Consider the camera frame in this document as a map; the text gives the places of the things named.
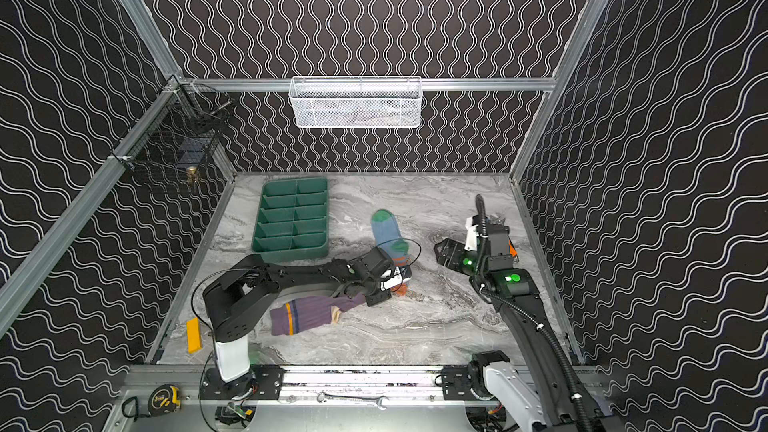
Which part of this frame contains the aluminium front rail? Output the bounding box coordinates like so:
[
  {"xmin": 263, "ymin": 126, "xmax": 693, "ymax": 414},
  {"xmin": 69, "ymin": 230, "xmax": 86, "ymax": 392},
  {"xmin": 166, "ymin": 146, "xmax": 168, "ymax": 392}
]
[{"xmin": 122, "ymin": 363, "xmax": 601, "ymax": 406}]

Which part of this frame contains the black wire wall basket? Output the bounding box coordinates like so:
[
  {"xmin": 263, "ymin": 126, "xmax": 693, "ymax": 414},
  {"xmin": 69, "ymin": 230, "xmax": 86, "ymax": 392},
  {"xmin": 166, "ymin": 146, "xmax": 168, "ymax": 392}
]
[{"xmin": 118, "ymin": 84, "xmax": 235, "ymax": 196}]

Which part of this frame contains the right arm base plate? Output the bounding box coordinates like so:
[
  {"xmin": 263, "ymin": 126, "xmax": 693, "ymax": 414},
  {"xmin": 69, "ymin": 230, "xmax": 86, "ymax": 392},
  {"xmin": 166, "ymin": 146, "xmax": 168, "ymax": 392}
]
[{"xmin": 434, "ymin": 365, "xmax": 496, "ymax": 401}]

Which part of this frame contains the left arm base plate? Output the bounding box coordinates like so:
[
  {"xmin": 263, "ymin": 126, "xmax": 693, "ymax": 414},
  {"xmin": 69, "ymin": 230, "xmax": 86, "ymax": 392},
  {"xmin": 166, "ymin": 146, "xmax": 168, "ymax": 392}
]
[{"xmin": 199, "ymin": 365, "xmax": 285, "ymax": 401}]

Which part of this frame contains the orange handled adjustable wrench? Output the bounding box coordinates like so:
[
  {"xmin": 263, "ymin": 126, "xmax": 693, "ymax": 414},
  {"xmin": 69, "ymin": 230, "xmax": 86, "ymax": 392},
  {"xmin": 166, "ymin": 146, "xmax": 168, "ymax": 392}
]
[{"xmin": 508, "ymin": 240, "xmax": 519, "ymax": 261}]

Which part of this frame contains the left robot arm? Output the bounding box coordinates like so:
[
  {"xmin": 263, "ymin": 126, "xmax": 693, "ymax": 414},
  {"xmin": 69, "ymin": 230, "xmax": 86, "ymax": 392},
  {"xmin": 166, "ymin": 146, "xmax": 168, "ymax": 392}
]
[{"xmin": 202, "ymin": 247, "xmax": 412, "ymax": 383}]

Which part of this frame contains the yellow black tape measure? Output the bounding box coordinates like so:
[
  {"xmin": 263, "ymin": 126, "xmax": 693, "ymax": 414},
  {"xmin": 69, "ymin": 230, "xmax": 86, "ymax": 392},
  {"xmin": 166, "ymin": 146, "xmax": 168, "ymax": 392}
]
[{"xmin": 121, "ymin": 384, "xmax": 181, "ymax": 421}]

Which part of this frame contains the purple striped sock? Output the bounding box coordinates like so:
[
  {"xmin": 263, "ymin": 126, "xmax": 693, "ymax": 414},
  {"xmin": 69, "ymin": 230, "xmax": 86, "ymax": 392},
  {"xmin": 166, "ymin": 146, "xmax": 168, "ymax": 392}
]
[{"xmin": 270, "ymin": 294, "xmax": 366, "ymax": 336}]

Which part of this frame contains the white mesh wall basket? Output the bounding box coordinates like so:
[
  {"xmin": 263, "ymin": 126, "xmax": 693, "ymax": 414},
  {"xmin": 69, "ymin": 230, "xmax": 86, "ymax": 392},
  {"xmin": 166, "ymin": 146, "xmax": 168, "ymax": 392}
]
[{"xmin": 288, "ymin": 76, "xmax": 424, "ymax": 129}]

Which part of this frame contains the brass padlock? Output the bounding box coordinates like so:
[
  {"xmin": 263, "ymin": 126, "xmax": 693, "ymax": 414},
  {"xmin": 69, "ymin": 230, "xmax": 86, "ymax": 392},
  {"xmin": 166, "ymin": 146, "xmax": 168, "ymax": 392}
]
[{"xmin": 186, "ymin": 166, "xmax": 199, "ymax": 186}]

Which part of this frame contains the yellow plastic block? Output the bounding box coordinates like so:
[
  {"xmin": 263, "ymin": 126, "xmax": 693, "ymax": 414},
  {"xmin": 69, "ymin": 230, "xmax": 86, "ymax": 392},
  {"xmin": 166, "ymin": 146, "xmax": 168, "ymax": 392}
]
[{"xmin": 185, "ymin": 317, "xmax": 203, "ymax": 354}]

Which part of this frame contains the blue orange striped sock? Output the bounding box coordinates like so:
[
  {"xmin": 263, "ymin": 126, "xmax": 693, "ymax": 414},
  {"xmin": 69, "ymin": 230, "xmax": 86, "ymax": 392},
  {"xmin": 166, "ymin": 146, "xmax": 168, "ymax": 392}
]
[{"xmin": 371, "ymin": 209, "xmax": 410, "ymax": 296}]

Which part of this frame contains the green divided plastic tray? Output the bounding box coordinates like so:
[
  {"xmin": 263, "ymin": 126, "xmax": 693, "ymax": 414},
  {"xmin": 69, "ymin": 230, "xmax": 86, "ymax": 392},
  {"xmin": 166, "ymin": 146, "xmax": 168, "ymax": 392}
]
[{"xmin": 251, "ymin": 177, "xmax": 329, "ymax": 263}]

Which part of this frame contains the silver combination wrench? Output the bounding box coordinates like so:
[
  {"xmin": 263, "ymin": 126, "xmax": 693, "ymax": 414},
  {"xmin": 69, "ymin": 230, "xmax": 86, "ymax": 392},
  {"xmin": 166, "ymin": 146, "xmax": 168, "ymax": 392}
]
[{"xmin": 316, "ymin": 392, "xmax": 387, "ymax": 411}]

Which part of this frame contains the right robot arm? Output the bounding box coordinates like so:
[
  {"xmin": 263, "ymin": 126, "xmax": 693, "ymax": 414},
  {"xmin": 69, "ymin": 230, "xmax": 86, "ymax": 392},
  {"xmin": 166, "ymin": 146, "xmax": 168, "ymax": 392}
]
[{"xmin": 434, "ymin": 196, "xmax": 623, "ymax": 431}]

